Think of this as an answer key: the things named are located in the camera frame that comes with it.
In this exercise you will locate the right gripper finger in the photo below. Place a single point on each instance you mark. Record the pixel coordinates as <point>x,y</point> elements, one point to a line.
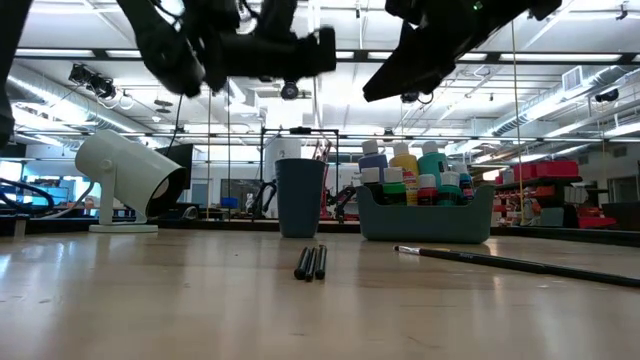
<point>410,70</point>

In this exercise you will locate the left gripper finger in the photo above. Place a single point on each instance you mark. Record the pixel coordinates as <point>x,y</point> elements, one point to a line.
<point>165,50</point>

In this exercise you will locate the large yellow paint bottle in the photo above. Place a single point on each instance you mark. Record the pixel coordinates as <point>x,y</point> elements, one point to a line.
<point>407,165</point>

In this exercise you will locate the large turquoise paint bottle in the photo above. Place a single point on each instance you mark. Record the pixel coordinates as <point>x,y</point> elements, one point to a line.
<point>432,162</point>

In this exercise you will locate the large lavender paint bottle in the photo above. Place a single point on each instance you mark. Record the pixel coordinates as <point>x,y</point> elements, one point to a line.
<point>373,161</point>

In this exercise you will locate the small green paint bottle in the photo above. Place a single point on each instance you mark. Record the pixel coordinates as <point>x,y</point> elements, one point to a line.
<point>394,190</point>

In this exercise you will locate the small red paint bottle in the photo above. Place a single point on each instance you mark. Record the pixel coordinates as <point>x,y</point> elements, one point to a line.
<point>426,195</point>

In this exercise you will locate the small blue paint bottle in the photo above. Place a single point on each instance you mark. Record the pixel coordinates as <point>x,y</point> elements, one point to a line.
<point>466,185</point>

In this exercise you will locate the small black paint bottle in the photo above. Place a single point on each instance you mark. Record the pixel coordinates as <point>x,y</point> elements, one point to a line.
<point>371,192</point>

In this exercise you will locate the small teal paint bottle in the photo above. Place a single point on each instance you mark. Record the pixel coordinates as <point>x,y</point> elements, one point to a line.
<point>450,197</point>

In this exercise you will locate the dark blue plastic cup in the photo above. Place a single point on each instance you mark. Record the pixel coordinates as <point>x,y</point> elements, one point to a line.
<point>300,200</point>

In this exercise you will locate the teal plastic bin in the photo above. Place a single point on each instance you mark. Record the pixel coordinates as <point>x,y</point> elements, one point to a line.
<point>425,222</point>

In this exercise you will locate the thin black paintbrush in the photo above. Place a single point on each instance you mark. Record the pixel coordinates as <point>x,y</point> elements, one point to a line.
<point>500,261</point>

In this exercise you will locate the black background robot arm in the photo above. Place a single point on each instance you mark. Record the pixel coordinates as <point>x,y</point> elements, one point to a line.
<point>265,192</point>

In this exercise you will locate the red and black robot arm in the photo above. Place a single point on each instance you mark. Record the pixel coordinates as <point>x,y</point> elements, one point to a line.
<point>345,197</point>

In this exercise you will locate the white tank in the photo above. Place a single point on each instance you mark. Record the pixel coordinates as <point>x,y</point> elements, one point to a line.
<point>282,150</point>

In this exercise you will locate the black monitor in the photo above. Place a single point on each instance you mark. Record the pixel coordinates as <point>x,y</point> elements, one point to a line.
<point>177,160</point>

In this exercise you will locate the shelf with red bins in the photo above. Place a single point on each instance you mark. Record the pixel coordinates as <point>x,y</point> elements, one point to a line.
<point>550,169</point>

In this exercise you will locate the lit computer screen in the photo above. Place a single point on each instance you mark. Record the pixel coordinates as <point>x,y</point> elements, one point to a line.
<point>50,192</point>

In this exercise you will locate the dark desk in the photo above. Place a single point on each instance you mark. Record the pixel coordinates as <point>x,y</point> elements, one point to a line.
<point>620,212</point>

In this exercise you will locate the black overhead camera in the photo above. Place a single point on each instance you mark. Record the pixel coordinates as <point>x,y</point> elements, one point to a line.
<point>289,90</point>
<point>410,97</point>

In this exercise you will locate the silver air duct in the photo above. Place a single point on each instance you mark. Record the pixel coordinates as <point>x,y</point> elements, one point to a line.
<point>550,107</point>
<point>60,107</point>

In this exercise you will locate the black ceiling camera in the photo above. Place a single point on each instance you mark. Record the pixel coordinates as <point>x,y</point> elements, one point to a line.
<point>607,95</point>

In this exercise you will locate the black aluminium table frame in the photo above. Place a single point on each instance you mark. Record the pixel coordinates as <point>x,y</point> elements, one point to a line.
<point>225,225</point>

